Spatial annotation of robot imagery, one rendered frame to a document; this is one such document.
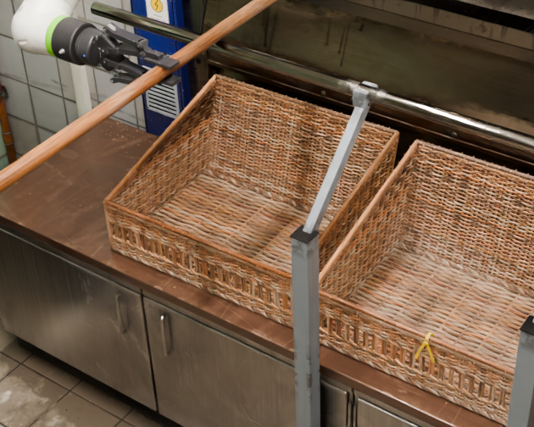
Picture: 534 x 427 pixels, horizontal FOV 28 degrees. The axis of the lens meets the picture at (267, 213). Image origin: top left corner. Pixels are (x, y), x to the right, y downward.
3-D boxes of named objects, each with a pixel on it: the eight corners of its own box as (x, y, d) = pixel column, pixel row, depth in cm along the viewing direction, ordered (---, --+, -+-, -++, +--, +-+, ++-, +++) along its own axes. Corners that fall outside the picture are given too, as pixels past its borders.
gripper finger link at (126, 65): (102, 57, 218) (102, 63, 219) (144, 79, 214) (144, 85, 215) (114, 49, 220) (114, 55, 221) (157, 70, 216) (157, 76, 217)
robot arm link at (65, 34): (52, 68, 224) (44, 29, 218) (89, 45, 231) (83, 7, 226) (73, 75, 221) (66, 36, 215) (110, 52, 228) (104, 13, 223)
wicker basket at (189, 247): (221, 157, 296) (214, 69, 280) (400, 221, 270) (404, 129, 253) (106, 251, 265) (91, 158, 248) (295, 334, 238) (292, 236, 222)
